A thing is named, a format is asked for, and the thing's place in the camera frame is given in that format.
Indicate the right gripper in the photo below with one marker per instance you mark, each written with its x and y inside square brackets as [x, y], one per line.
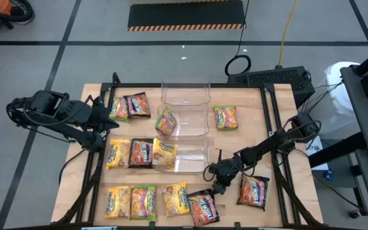
[224, 171]

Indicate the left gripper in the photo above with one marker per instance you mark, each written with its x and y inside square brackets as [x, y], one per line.
[99, 113]

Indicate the black Maruchan fire noodle pack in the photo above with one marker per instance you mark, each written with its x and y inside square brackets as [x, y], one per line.
[137, 105]
[204, 209]
[253, 195]
[141, 153]

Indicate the lime chili shrimp ramen pack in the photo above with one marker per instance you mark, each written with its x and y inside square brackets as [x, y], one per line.
[118, 110]
[143, 202]
[225, 117]
[165, 122]

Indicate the yellow Maruchan chicken ramen pack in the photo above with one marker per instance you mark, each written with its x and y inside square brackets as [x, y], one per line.
[176, 199]
[118, 154]
[118, 202]
[164, 155]

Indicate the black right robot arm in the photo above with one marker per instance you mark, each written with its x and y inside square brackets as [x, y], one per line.
[303, 127]

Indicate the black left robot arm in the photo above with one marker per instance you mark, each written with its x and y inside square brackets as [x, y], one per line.
[48, 103]

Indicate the clear plastic bin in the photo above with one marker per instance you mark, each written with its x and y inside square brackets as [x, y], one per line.
[192, 156]
[193, 121]
[185, 96]

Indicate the white paper sheet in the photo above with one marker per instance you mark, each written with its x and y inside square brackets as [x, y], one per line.
[318, 159]

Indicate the small blue box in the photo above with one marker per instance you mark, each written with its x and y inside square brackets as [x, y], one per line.
[327, 174]

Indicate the black computer tower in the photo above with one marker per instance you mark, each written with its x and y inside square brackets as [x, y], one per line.
[273, 80]

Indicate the black orange-striped floor mat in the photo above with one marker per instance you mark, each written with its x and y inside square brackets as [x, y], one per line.
[187, 14]

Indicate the black caster wheel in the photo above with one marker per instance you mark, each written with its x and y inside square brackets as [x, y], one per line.
[355, 214]

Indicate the white plastic bag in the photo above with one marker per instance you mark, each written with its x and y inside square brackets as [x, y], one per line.
[334, 96]

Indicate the black aluminium table frame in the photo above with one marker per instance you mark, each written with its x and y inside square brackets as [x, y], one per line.
[139, 85]

